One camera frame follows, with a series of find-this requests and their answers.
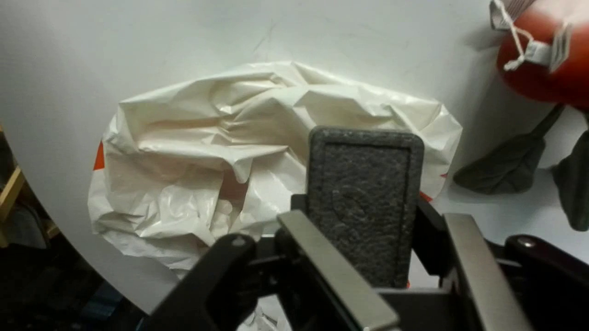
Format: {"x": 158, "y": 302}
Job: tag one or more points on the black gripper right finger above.
{"x": 486, "y": 289}

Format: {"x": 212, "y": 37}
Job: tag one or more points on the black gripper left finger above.
{"x": 354, "y": 294}

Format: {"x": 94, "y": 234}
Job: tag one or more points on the white orange plastic bag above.
{"x": 190, "y": 162}

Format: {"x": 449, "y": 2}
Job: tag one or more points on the red plush radish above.
{"x": 543, "y": 55}

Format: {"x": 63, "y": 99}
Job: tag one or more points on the round white table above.
{"x": 65, "y": 64}

